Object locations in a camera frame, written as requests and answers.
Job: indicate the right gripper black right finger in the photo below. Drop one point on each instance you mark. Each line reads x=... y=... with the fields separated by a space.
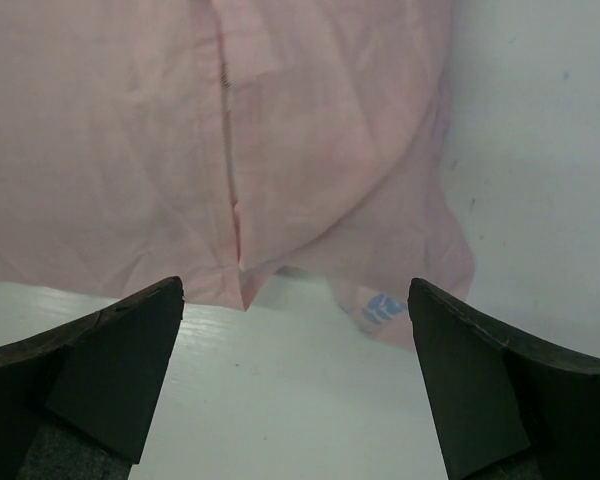
x=506 y=404

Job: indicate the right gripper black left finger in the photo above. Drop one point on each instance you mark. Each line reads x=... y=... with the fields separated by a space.
x=77 y=401

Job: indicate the blue and pink printed pillowcase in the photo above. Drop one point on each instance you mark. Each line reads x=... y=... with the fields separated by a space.
x=222 y=141

